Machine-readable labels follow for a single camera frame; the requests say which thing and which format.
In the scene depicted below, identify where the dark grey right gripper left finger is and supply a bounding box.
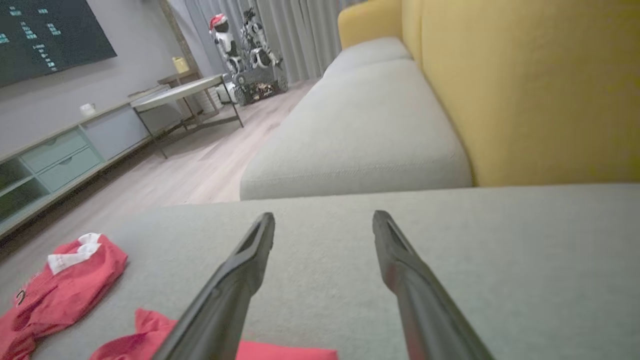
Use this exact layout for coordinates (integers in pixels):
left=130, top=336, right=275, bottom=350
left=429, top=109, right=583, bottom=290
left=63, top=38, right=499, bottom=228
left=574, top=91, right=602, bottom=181
left=152, top=212, right=276, bottom=360

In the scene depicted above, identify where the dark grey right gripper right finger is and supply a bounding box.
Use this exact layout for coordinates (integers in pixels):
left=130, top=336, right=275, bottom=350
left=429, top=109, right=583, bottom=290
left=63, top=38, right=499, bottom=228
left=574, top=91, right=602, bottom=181
left=372, top=210, right=496, bottom=360

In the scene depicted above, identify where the red basketball jersey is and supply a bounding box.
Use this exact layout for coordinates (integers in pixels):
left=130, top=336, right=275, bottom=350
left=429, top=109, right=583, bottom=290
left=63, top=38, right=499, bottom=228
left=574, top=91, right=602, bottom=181
left=90, top=307, right=339, bottom=360

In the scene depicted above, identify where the grey fabric sofa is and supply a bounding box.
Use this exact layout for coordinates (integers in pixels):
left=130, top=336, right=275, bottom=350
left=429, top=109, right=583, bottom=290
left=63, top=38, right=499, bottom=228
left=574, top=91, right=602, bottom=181
left=0, top=36, right=640, bottom=360

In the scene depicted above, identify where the grey top coffee table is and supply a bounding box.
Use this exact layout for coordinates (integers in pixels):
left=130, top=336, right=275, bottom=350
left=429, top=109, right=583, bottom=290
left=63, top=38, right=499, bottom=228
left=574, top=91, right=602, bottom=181
left=131, top=74, right=245, bottom=159

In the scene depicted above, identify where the pale green tv cabinet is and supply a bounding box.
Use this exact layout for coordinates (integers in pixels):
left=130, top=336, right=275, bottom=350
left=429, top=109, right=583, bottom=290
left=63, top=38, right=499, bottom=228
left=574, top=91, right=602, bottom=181
left=0, top=97, right=183, bottom=240

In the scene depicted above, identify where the wooden side table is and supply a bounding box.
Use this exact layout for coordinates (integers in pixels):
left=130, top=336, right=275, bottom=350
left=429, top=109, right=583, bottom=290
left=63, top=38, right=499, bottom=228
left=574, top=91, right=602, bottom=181
left=157, top=69, right=221, bottom=126

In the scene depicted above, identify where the white robot on wheeled base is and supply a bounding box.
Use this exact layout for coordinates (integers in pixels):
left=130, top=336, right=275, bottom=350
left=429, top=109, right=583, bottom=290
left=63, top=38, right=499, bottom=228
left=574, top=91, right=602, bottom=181
left=232, top=6, right=290, bottom=107

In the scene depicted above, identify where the large yellow back cushion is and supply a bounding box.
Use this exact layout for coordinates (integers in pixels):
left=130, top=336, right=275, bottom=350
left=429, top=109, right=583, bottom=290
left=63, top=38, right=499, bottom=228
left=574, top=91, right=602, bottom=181
left=402, top=0, right=640, bottom=188

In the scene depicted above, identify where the white robot with red hat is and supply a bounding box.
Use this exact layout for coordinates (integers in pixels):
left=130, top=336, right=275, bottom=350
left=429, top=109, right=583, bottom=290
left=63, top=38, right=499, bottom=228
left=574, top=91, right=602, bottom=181
left=209, top=13, right=246, bottom=75

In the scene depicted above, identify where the green potted plant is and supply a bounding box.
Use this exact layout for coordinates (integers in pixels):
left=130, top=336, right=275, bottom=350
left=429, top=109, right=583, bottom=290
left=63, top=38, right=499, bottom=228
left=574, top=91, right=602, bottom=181
left=159, top=0, right=196, bottom=68

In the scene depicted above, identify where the grey curtain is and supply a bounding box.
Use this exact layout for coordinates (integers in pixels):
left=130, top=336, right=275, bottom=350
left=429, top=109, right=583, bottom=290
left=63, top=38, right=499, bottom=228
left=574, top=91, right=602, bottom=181
left=167, top=0, right=368, bottom=83

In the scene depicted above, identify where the small yellow sofa cushion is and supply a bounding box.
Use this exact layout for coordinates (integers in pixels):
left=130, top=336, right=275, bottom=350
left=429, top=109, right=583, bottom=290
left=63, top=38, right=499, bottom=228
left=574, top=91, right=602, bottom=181
left=338, top=0, right=403, bottom=49

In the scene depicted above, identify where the wall television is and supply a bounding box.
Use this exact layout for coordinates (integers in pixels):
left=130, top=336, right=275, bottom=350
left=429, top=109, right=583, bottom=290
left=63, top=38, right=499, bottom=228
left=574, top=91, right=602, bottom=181
left=0, top=0, right=118, bottom=89

